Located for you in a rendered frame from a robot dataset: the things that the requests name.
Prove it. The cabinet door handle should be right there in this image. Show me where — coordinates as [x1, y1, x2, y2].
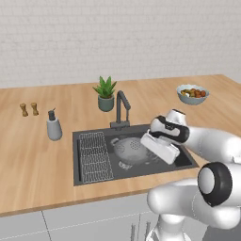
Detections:
[130, 222, 137, 241]
[144, 220, 153, 241]

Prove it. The dark grey sink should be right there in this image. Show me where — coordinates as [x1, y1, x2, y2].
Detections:
[72, 123, 200, 187]

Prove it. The green potted plant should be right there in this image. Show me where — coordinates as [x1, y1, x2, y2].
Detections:
[92, 75, 118, 113]

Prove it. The grey soap dispenser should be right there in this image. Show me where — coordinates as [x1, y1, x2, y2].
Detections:
[46, 107, 63, 141]

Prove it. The grey cabinet door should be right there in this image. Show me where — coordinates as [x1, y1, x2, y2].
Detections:
[0, 210, 51, 241]
[41, 192, 164, 241]

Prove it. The dark grey faucet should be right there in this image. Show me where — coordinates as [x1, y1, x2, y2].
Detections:
[109, 89, 132, 131]

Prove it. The bowl of fruit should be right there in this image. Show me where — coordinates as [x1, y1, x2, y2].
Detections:
[176, 83, 211, 106]

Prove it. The grey metal colander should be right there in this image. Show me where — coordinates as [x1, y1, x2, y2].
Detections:
[109, 137, 164, 170]

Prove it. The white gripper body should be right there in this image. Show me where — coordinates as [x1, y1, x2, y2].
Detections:
[139, 131, 181, 166]

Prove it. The wooden shaker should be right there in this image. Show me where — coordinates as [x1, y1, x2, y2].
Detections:
[30, 102, 40, 117]
[19, 103, 29, 118]

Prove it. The wire sink rack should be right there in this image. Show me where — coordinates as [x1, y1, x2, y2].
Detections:
[77, 132, 115, 183]

